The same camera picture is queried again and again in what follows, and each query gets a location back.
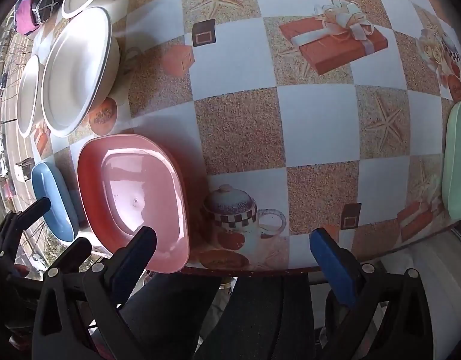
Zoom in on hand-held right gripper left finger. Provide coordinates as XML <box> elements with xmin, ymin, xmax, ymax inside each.
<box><xmin>31</xmin><ymin>227</ymin><xmax>158</xmax><ymax>360</ymax></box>

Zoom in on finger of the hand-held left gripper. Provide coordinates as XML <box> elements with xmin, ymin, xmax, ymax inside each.
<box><xmin>0</xmin><ymin>197</ymin><xmax>52</xmax><ymax>261</ymax></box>
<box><xmin>56</xmin><ymin>238</ymin><xmax>92</xmax><ymax>271</ymax></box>

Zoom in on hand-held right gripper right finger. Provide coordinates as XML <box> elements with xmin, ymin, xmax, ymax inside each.
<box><xmin>310</xmin><ymin>228</ymin><xmax>433</xmax><ymax>360</ymax></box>

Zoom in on pink plastic dish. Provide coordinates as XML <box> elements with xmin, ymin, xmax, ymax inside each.
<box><xmin>77</xmin><ymin>134</ymin><xmax>190</xmax><ymax>274</ymax></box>

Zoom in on blue plastic dish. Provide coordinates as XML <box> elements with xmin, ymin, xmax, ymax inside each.
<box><xmin>31</xmin><ymin>161</ymin><xmax>81</xmax><ymax>242</ymax></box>

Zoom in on person's dark trousers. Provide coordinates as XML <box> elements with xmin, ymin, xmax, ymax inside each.
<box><xmin>118</xmin><ymin>273</ymin><xmax>315</xmax><ymax>360</ymax></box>

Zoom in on printed checked tablecloth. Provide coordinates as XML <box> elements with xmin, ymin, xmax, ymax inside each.
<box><xmin>28</xmin><ymin>0</ymin><xmax>461</xmax><ymax>275</ymax></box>

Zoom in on white bowl with grey rim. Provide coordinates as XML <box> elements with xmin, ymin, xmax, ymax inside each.
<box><xmin>41</xmin><ymin>6</ymin><xmax>121</xmax><ymax>138</ymax></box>

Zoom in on green plastic dish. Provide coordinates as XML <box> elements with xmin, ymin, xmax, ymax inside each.
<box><xmin>441</xmin><ymin>99</ymin><xmax>461</xmax><ymax>220</ymax></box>

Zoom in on pink cloth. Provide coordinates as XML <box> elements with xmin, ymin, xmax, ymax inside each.
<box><xmin>14</xmin><ymin>0</ymin><xmax>40</xmax><ymax>37</ymax></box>

